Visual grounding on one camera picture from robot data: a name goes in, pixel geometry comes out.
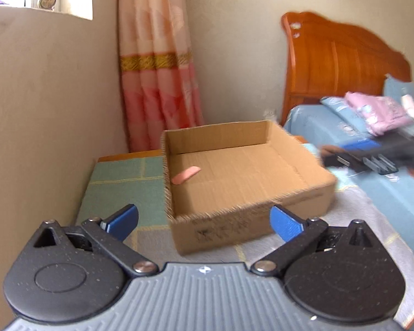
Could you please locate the pink floral quilt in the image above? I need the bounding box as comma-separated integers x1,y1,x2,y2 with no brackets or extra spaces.
345,92,414,136

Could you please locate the pink patterned curtain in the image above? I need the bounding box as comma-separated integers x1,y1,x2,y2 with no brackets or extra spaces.
118,0,203,152

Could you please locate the orange wooden headboard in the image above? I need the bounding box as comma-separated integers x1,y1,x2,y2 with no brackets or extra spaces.
280,12,412,123

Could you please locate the blue floral bed sheet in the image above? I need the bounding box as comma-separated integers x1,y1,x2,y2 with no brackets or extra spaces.
283,96,414,266

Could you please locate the pink adhesive bandage strip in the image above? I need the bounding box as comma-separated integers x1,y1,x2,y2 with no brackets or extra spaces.
171,166,201,185

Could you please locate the blue pillow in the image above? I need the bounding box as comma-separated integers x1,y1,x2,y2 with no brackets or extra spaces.
382,74,414,104

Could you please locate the white wall socket charger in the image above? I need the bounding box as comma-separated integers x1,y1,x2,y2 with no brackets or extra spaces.
264,110,277,122

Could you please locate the cardboard box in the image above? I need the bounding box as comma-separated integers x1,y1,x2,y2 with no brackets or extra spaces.
161,120,337,255

